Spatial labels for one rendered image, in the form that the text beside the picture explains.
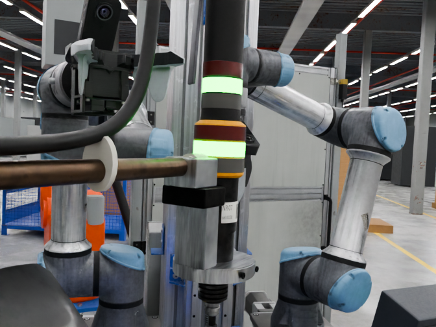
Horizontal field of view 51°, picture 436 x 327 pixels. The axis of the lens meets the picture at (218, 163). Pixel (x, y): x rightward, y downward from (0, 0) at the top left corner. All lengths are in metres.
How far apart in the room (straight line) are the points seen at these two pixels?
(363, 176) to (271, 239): 1.39
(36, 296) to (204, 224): 0.17
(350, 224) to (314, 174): 1.45
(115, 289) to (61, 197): 0.27
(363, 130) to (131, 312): 0.76
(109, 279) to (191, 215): 0.87
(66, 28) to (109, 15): 3.76
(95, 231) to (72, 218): 3.21
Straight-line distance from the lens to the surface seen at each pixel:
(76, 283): 1.21
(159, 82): 0.59
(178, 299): 1.44
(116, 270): 1.21
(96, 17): 0.65
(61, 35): 4.40
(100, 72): 0.62
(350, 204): 1.22
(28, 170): 0.24
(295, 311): 1.32
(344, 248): 1.21
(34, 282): 0.45
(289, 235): 2.61
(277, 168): 2.50
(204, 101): 0.38
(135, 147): 0.78
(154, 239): 1.64
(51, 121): 0.78
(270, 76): 1.00
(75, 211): 1.18
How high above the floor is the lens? 1.56
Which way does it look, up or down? 3 degrees down
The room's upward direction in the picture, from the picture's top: 3 degrees clockwise
